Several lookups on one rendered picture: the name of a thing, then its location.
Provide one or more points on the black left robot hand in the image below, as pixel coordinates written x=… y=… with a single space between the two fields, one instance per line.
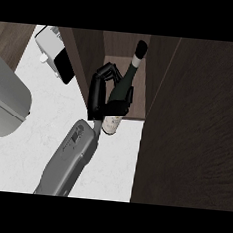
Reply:
x=96 y=96

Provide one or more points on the dark green wine bottle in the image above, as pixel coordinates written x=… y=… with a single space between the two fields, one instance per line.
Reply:
x=124 y=86

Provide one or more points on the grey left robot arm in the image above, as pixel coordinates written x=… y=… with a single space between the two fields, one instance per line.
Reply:
x=68 y=157

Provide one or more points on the brown wooden cabinet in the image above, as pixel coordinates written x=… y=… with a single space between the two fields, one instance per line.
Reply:
x=87 y=52

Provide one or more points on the dark brown cabinet door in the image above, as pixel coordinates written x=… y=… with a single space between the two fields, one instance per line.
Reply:
x=194 y=128

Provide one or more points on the white and black toaster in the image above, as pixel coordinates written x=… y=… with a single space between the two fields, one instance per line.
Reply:
x=50 y=42

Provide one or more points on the pale grey rounded appliance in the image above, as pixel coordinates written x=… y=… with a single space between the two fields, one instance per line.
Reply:
x=6 y=105

